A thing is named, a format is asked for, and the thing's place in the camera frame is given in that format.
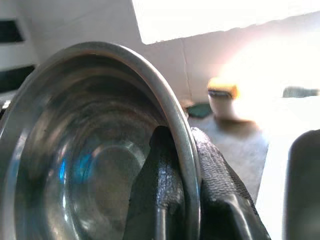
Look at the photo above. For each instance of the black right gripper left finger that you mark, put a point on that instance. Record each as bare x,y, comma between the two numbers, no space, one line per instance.
162,190

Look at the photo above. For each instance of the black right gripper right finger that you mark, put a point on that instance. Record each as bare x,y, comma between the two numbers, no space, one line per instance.
220,195

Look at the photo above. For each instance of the shiny steel bowl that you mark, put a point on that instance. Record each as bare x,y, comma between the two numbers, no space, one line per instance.
75,125

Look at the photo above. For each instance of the white cup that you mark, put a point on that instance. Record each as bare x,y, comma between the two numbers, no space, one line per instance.
223,108

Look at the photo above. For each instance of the small green scouring pad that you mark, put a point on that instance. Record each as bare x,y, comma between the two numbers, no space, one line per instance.
200,110

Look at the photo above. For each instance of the yellow sponge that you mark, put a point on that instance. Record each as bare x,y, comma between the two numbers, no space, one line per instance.
222,87

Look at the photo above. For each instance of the flat grey-green scouring pad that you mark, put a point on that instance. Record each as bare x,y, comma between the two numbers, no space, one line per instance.
302,92

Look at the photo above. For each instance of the bright window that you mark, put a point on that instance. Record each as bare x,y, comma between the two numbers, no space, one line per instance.
225,17

